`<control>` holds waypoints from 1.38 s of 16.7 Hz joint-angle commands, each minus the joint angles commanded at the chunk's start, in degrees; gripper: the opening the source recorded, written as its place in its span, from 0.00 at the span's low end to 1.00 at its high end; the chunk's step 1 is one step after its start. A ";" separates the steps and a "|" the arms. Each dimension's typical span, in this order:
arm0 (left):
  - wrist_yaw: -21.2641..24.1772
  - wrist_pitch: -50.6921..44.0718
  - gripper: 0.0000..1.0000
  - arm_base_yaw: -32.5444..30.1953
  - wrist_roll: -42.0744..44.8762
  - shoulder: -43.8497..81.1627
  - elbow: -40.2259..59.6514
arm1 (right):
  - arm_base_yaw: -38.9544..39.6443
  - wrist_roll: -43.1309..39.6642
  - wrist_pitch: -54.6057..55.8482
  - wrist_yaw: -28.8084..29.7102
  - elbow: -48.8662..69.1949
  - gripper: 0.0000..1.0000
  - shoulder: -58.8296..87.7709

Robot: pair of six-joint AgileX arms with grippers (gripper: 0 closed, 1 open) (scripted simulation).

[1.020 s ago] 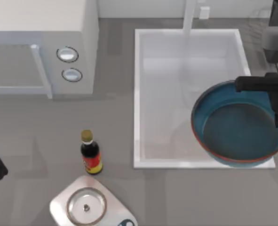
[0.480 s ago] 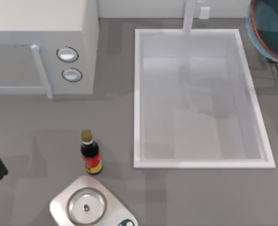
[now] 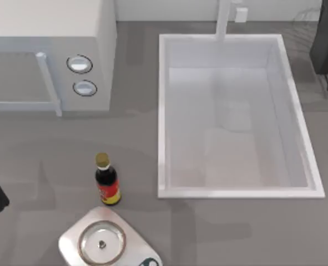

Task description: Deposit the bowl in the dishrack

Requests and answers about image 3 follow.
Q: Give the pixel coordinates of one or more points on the white sink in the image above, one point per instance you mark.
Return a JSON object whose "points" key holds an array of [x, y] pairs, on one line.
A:
{"points": [[230, 124]]}

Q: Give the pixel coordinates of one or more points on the dark sauce bottle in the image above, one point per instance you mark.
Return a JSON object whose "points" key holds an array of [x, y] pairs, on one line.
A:
{"points": [[107, 180]]}

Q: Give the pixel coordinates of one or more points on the small microwave knob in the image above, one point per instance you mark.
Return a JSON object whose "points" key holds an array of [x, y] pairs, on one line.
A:
{"points": [[85, 88]]}

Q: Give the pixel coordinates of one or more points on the pale microwave oven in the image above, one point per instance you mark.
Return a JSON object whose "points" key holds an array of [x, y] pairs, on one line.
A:
{"points": [[102, 50]]}

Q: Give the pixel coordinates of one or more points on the large microwave knob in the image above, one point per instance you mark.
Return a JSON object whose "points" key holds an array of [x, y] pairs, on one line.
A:
{"points": [[79, 64]]}

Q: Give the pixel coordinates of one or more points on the white kitchen scale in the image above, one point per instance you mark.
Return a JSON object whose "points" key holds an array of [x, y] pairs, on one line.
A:
{"points": [[102, 241]]}

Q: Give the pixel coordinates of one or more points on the tall white tap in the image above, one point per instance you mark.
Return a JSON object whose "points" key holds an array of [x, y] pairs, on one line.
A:
{"points": [[222, 19]]}

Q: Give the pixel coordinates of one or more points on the microwave oven door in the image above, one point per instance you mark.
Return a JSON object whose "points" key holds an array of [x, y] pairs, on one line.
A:
{"points": [[14, 80]]}

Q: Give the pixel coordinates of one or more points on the black chair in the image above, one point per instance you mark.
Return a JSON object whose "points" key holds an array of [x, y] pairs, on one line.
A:
{"points": [[326, 41]]}

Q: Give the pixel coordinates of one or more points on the white wall socket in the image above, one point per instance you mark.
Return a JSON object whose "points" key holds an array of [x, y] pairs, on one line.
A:
{"points": [[241, 14]]}

